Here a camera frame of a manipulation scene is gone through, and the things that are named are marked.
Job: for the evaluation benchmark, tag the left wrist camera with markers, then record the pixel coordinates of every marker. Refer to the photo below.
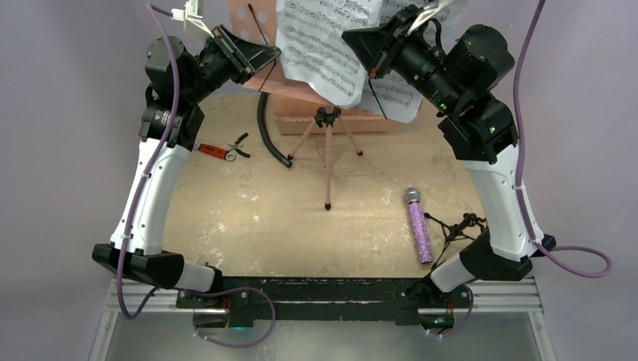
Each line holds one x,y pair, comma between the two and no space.
191,15

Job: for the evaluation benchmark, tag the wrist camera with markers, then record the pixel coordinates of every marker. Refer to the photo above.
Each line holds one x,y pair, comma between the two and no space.
426,13
191,15

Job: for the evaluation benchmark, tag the sheet music page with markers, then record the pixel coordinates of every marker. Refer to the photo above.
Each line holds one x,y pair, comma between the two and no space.
391,96
309,33

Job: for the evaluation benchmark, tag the aluminium table frame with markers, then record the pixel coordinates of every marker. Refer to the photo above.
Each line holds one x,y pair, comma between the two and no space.
253,217

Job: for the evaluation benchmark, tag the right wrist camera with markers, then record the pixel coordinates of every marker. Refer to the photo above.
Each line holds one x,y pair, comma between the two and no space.
426,13

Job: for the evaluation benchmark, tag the red handled adjustable wrench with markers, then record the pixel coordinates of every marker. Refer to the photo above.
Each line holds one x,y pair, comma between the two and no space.
215,151

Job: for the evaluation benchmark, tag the black handled pliers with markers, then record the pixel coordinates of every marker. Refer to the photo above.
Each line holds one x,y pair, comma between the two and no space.
236,147

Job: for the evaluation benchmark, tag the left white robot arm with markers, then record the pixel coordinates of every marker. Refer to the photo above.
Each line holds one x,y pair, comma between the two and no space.
179,82

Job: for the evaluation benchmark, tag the pink plastic storage box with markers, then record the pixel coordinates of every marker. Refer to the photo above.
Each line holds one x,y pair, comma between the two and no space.
293,116

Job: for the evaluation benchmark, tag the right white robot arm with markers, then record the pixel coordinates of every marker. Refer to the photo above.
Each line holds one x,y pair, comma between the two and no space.
479,128

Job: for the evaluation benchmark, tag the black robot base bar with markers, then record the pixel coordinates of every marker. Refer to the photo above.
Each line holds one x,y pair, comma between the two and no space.
403,301

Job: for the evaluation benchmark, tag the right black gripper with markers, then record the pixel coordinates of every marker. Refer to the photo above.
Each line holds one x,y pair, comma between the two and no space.
381,52

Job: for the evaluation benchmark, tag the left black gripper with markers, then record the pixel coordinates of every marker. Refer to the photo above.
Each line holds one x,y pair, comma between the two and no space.
250,57

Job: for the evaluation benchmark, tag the pink folding music stand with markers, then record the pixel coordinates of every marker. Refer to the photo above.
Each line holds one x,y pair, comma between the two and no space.
255,21

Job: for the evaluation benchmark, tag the purple glitter microphone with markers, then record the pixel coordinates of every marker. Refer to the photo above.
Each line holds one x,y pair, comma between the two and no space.
416,212

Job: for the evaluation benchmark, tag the black microphone tripod stand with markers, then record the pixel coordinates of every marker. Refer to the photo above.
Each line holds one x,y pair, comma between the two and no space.
455,232

